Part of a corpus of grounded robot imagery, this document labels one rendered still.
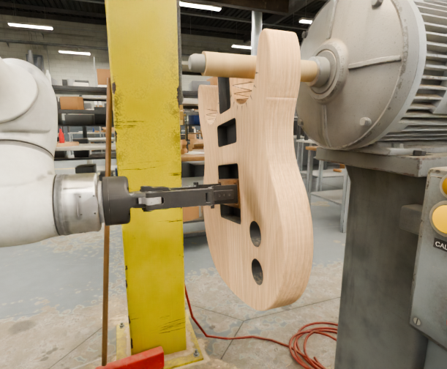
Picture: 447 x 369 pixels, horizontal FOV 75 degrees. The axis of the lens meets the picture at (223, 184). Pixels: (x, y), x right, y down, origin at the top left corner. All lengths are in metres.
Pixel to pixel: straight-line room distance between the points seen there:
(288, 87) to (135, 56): 0.99
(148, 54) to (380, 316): 1.17
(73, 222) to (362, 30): 0.48
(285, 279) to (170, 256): 1.09
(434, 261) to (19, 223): 0.49
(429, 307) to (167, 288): 1.24
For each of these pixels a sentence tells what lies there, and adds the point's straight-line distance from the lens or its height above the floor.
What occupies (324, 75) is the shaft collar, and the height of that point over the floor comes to 1.24.
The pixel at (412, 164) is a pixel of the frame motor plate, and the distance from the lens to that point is 0.52.
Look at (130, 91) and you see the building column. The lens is 1.30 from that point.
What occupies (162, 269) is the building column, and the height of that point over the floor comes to 0.49.
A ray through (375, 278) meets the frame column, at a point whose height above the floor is 0.85.
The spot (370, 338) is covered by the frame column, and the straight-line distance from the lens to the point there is 0.79.
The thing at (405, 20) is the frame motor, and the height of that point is 1.30.
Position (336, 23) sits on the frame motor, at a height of 1.32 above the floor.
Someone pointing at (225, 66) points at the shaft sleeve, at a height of 1.25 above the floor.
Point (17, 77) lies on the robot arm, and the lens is 0.50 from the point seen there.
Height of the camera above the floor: 1.17
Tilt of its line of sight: 12 degrees down
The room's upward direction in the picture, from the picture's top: straight up
